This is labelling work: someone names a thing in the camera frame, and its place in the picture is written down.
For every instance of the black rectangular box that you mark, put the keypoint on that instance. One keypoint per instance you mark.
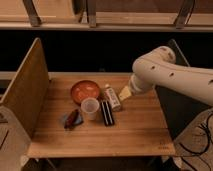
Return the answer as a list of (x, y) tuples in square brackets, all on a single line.
[(107, 113)]

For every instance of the white labelled packet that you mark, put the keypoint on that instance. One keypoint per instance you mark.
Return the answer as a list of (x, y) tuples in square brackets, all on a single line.
[(113, 98)]

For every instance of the red ceramic bowl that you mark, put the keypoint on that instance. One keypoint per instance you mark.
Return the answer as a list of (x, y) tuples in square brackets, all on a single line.
[(84, 89)]

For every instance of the translucent plastic cup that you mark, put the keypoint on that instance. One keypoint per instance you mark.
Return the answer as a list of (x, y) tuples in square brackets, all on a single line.
[(90, 107)]

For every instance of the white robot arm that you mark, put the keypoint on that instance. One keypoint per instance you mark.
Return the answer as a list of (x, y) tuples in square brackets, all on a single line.
[(159, 67)]

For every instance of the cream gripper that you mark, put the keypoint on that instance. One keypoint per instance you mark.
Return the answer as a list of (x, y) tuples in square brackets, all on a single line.
[(125, 93)]

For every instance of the red brown toy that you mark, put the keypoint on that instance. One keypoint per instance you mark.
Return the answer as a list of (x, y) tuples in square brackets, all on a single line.
[(71, 119)]

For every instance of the left wooden side panel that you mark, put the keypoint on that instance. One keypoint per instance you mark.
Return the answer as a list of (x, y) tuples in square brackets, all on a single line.
[(23, 98)]

